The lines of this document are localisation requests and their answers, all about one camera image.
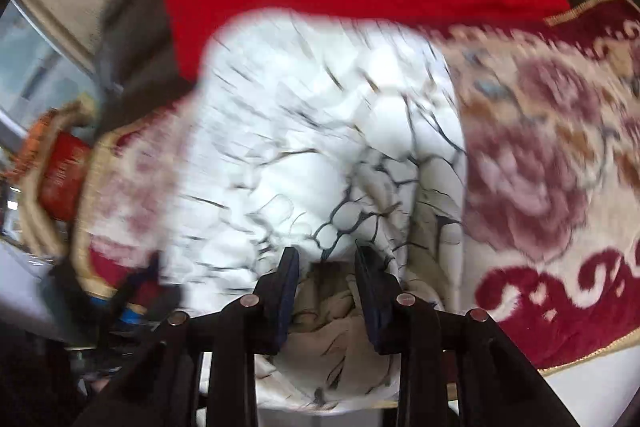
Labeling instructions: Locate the white black-patterned coat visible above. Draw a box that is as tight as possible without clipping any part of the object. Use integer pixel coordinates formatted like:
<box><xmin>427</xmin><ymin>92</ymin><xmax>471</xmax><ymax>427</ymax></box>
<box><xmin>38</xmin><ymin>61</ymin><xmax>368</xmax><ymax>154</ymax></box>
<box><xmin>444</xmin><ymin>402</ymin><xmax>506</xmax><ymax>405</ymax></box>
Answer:
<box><xmin>163</xmin><ymin>10</ymin><xmax>466</xmax><ymax>413</ymax></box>

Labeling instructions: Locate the red gift box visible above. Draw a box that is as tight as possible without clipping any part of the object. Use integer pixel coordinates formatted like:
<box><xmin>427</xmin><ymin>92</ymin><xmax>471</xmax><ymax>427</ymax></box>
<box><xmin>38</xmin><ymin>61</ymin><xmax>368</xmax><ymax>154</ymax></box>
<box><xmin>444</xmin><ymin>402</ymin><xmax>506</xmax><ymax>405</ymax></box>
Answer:
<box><xmin>38</xmin><ymin>132</ymin><xmax>91</xmax><ymax>222</ymax></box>

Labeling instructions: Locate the orange black patterned cloth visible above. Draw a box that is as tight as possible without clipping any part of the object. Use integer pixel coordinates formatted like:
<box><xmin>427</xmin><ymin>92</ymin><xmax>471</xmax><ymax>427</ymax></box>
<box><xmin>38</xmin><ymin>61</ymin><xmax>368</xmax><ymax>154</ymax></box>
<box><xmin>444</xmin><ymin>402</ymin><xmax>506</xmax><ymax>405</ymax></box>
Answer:
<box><xmin>1</xmin><ymin>108</ymin><xmax>58</xmax><ymax>183</ymax></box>

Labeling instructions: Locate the beige quilted jacket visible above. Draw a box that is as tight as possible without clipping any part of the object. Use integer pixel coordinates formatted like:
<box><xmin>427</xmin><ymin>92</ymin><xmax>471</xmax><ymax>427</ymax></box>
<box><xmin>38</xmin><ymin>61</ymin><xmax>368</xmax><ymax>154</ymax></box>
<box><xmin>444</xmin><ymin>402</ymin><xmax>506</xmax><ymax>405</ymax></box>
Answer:
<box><xmin>6</xmin><ymin>94</ymin><xmax>96</xmax><ymax>259</ymax></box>

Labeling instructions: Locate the floral red beige sofa blanket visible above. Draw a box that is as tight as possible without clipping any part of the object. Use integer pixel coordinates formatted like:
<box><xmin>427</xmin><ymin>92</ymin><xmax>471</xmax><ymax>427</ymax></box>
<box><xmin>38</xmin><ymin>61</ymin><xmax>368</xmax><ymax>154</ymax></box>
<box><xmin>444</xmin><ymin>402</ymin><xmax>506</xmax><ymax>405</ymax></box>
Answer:
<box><xmin>72</xmin><ymin>0</ymin><xmax>639</xmax><ymax>372</ymax></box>

